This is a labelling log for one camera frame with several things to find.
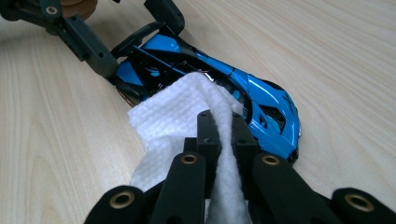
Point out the blue toy car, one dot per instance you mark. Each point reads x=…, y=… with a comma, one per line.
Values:
x=267, y=96

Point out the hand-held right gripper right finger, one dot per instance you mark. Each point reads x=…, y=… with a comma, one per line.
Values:
x=244, y=143

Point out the white wet wipe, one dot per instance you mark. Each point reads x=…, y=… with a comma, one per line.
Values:
x=168, y=118

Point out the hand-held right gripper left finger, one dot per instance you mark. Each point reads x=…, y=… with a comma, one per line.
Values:
x=210, y=140

